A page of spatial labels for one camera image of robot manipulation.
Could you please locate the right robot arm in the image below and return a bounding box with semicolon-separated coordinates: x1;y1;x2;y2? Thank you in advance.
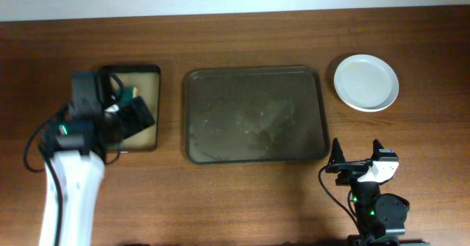
320;138;410;245

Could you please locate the white plate top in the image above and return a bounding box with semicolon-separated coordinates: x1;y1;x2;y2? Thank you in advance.
333;54;400;113

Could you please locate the black tray with brown liquid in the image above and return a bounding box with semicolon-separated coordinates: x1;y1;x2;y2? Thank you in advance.
99;64;161;151

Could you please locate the green and yellow sponge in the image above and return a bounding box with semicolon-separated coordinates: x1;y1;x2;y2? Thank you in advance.
115;87;138;104

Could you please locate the dark brown serving tray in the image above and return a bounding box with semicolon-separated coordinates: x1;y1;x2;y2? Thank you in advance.
184;65;330;165

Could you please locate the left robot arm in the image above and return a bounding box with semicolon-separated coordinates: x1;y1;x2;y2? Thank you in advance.
38;72;156;245

